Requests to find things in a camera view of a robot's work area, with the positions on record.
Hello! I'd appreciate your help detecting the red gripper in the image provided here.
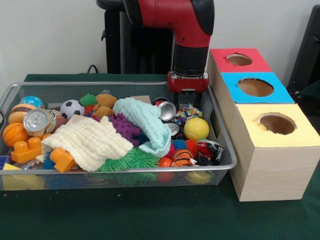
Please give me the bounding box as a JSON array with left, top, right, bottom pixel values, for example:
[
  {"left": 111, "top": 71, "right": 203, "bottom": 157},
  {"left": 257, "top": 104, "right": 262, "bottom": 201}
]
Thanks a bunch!
[{"left": 166, "top": 71, "right": 210, "bottom": 111}]

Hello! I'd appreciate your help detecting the silver mesh bin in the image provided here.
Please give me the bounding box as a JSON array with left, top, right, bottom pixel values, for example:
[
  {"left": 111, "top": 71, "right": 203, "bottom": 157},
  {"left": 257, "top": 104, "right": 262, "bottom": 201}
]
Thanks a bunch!
[{"left": 0, "top": 81, "right": 238, "bottom": 192}]

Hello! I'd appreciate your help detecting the purple spiky toy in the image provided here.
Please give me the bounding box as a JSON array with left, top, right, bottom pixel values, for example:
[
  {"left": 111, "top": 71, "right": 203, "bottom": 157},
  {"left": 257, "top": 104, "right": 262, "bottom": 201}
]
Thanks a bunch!
[{"left": 108, "top": 113, "right": 142, "bottom": 147}]

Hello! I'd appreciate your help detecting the small soccer ball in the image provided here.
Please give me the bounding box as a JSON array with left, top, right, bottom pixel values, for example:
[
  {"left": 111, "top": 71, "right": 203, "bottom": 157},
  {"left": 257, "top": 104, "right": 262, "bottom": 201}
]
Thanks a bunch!
[{"left": 59, "top": 99, "right": 86, "bottom": 120}]

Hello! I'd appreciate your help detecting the yellow ball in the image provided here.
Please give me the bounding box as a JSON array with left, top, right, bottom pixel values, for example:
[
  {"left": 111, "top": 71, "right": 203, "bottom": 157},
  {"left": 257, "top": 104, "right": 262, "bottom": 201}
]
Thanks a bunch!
[{"left": 183, "top": 117, "right": 210, "bottom": 141}]

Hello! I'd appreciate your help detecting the long orange building block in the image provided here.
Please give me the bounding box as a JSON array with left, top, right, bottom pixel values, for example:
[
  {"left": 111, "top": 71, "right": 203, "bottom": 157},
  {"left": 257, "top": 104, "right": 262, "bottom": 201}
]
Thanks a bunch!
[{"left": 10, "top": 133, "right": 52, "bottom": 165}]

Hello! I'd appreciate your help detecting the orange toy basketball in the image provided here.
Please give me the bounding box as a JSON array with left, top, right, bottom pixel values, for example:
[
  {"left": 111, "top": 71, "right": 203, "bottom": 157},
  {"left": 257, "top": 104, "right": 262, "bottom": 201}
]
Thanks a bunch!
[{"left": 2, "top": 122, "right": 31, "bottom": 148}]

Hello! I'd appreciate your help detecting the black stand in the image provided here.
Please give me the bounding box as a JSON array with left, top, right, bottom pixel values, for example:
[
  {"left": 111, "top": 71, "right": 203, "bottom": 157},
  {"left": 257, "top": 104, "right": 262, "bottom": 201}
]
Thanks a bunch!
[{"left": 286, "top": 4, "right": 320, "bottom": 95}]

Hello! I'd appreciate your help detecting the cream knitted cloth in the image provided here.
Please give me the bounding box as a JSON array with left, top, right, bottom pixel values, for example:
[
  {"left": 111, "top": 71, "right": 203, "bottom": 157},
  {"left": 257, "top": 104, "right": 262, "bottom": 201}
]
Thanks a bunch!
[{"left": 41, "top": 116, "right": 134, "bottom": 173}]

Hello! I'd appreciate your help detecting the large green spiky ball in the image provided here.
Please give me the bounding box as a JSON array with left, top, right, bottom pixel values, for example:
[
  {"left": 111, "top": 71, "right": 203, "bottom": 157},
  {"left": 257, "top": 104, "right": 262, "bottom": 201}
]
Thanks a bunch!
[{"left": 99, "top": 149, "right": 136, "bottom": 173}]

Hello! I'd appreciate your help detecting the light blue knitted cloth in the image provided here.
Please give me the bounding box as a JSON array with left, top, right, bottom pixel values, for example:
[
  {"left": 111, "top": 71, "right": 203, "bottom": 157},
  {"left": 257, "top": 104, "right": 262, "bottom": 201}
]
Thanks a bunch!
[{"left": 112, "top": 97, "right": 172, "bottom": 158}]

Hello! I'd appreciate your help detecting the dark green table cloth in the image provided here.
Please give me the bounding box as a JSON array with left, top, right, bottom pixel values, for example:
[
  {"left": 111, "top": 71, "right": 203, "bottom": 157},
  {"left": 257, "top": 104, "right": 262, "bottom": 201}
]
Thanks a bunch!
[
  {"left": 299, "top": 82, "right": 320, "bottom": 101},
  {"left": 0, "top": 73, "right": 320, "bottom": 240}
]

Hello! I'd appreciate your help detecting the brown plush toy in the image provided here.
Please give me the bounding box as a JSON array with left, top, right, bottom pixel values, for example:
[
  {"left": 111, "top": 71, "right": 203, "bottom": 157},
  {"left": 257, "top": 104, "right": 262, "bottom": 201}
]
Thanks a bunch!
[{"left": 93, "top": 93, "right": 118, "bottom": 118}]

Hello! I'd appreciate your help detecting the orange plastic building block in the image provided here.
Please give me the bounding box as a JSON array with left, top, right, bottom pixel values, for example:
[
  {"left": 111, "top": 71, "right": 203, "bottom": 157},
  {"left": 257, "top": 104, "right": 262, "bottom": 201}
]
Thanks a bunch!
[{"left": 49, "top": 147, "right": 76, "bottom": 174}]

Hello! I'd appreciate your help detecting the silver drink can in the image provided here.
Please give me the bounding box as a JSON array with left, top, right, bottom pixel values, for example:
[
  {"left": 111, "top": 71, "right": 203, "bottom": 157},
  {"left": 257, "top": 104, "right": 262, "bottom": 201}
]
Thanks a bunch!
[{"left": 22, "top": 108, "right": 57, "bottom": 138}]

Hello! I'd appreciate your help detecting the wooden box with three holes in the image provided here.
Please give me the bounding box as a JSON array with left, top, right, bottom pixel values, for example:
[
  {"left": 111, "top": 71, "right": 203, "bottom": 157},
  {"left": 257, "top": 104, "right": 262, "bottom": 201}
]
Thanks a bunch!
[{"left": 205, "top": 47, "right": 320, "bottom": 202}]

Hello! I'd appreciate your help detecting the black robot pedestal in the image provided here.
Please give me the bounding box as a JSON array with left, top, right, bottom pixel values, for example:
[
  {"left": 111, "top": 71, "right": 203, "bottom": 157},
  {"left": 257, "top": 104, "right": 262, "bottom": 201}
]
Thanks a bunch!
[{"left": 96, "top": 0, "right": 176, "bottom": 75}]

